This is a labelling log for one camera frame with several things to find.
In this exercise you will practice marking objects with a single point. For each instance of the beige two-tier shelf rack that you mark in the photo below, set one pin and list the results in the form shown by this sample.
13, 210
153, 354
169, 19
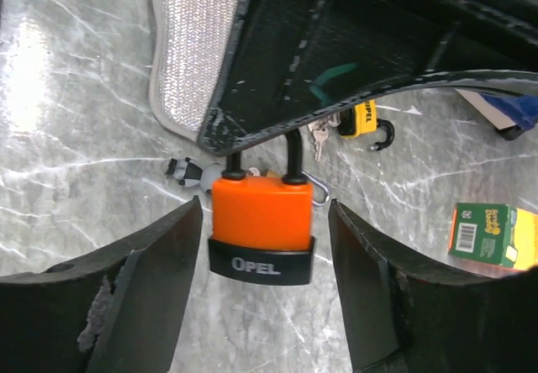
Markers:
504, 125

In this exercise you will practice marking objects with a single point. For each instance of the yellow black padlock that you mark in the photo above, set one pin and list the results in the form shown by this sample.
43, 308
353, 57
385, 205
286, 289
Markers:
363, 119

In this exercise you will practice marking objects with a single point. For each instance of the grey figurine keychain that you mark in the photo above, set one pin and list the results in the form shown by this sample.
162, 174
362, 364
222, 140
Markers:
189, 174

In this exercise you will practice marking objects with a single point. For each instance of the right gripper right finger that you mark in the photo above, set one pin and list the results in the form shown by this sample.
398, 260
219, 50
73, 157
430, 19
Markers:
406, 312

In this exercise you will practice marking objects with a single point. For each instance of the blue snack bag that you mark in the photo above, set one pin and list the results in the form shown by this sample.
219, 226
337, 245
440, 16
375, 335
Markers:
522, 110

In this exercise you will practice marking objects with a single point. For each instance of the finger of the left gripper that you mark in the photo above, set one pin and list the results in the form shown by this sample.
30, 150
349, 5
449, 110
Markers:
289, 62

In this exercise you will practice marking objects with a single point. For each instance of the silver glitter sponge pad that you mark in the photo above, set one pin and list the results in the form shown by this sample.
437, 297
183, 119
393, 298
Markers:
191, 37

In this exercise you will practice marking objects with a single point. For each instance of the orange black padlock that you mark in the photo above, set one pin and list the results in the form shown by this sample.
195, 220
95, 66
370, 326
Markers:
262, 224

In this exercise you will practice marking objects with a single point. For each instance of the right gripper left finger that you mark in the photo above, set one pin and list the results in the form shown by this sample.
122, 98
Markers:
117, 309

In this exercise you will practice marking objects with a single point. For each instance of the orange green box on table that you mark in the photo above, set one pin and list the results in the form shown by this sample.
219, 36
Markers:
494, 234

